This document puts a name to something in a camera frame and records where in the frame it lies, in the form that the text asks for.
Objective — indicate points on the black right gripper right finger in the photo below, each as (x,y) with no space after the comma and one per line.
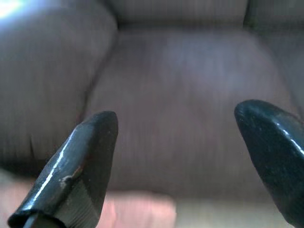
(278,152)

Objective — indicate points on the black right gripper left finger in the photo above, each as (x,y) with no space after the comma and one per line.
(71,180)

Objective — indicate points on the dark brown fabric sofa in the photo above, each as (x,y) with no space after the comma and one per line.
(175,95)

